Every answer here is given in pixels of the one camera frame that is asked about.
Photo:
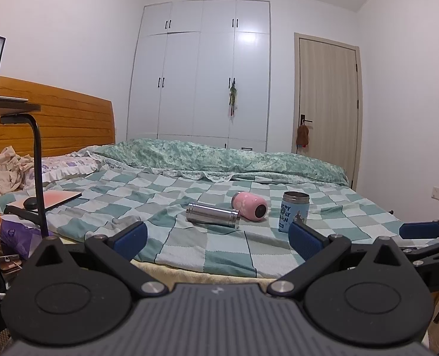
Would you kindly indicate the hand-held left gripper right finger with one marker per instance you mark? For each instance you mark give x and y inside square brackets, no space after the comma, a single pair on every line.
[304,241]

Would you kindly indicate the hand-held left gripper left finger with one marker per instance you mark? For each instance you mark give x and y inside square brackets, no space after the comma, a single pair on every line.
[132,240]

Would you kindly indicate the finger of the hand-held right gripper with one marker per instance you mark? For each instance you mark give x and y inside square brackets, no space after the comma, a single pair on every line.
[432,251]
[421,228]

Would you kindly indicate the pink cup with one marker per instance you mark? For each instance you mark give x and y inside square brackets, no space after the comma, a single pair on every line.
[250,205]

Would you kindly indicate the silver steel cup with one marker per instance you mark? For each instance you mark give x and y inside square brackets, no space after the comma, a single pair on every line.
[212,216]

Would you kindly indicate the blue printed cup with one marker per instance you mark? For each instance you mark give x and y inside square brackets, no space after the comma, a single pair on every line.
[293,212]

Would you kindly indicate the green checked blanket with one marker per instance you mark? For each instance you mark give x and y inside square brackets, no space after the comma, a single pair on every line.
[190,193]

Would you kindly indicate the beige bed sheet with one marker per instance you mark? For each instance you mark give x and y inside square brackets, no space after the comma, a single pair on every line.
[204,272]

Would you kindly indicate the pink closed laptop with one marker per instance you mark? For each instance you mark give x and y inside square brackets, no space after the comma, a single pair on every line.
[60,197]

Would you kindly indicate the purple floral pillow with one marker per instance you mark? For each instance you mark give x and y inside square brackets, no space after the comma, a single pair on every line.
[65,167]

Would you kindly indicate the black computer mouse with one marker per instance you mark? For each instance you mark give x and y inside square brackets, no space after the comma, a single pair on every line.
[30,203]

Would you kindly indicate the black overbed table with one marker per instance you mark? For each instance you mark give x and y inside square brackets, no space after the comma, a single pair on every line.
[37,178]

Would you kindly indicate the green floral duvet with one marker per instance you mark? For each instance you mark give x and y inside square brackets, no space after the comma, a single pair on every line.
[223,159]

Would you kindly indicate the purple plastic bag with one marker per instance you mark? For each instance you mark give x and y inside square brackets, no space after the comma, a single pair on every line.
[17,237]

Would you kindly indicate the wooden headboard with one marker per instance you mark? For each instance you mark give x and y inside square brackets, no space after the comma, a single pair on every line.
[71,126]

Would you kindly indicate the beige wooden door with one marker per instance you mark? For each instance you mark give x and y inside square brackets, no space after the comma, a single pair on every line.
[329,111]

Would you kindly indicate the cream crumpled cloth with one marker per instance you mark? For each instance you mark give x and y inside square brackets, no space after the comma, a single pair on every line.
[6,170]

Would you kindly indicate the green hanging ornament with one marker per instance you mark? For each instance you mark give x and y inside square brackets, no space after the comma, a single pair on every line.
[233,98]

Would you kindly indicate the white wardrobe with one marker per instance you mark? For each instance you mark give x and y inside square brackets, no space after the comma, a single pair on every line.
[199,78]

